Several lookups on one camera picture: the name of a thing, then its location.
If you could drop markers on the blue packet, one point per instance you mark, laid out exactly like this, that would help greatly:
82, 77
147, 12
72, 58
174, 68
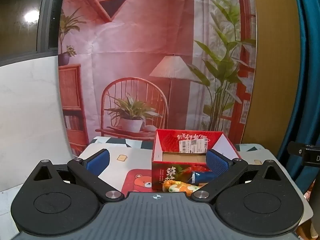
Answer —
201, 177

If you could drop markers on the yellow floral packet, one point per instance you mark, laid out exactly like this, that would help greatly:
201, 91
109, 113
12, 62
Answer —
176, 187

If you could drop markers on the printed room scene backdrop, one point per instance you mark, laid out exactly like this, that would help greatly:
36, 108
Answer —
150, 55

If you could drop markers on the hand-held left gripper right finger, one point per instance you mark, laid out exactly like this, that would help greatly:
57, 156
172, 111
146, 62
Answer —
217, 162

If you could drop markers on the printed bear table mat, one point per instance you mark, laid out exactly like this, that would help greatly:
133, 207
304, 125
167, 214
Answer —
135, 161

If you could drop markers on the dark framed window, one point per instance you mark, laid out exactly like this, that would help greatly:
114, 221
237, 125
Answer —
22, 17

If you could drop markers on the red cardboard box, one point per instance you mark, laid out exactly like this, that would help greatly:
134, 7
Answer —
175, 173

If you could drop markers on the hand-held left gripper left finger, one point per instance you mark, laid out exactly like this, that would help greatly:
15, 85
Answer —
97, 161

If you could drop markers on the blue curtain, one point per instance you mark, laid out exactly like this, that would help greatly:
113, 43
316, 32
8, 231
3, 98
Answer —
305, 67

